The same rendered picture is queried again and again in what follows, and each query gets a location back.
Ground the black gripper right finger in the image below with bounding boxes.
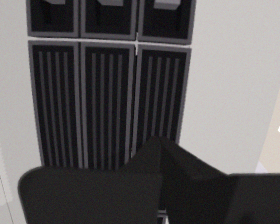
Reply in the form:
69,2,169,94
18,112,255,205
158,136,280,224

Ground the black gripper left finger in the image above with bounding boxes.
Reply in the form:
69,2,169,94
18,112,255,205
18,136,162,224

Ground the grey open rack frame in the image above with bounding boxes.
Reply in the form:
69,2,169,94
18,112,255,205
0,0,280,224

